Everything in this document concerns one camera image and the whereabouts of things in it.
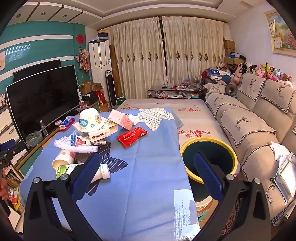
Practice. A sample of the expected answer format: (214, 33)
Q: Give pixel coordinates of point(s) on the floral mattress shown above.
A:
(197, 119)

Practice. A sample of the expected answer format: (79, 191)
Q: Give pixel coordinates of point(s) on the red blue box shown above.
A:
(66, 124)

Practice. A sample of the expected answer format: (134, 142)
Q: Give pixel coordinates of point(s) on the papers on sofa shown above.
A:
(284, 178)

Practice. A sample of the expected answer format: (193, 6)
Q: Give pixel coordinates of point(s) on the paper cup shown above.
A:
(65, 157)

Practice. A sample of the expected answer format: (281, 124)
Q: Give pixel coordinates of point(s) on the white green bottle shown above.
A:
(102, 173)

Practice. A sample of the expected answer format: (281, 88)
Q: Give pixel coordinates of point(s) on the white foam net sleeve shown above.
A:
(65, 143)

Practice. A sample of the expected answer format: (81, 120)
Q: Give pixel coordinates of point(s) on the beige sofa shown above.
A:
(261, 114)

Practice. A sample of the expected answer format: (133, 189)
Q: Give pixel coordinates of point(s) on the blue tablecloth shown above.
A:
(148, 195)

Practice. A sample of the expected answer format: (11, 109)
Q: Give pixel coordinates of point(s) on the black television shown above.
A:
(45, 96)

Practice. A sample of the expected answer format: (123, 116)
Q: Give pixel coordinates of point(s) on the low shelf with clutter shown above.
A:
(175, 92)

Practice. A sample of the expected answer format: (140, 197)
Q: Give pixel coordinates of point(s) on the pink white paper box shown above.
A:
(120, 119)

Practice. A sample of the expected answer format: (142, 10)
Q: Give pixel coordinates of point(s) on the white cabinet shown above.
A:
(100, 62)

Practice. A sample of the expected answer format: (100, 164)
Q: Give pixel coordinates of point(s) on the yellow rim trash bin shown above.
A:
(217, 152)

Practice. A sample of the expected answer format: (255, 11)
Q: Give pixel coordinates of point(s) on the beige printed box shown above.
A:
(106, 130)

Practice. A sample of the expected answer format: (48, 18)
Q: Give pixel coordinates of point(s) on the white pudding bowl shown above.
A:
(90, 120)

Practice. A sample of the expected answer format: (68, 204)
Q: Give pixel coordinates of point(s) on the water bottle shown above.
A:
(43, 127)

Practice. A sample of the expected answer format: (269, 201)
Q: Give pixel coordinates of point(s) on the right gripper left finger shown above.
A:
(41, 221)

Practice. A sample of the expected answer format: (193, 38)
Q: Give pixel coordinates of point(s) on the red snack packet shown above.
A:
(130, 137)

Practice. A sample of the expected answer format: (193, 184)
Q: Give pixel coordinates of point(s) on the pile of plush toys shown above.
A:
(264, 70)

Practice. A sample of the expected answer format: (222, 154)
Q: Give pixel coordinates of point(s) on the beige curtains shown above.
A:
(165, 51)

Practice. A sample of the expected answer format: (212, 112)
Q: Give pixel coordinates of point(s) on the framed flower painting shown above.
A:
(282, 39)

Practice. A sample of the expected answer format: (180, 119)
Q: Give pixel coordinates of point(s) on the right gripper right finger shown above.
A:
(252, 221)

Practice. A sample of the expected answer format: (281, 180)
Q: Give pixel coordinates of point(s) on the black tower fan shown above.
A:
(111, 89)

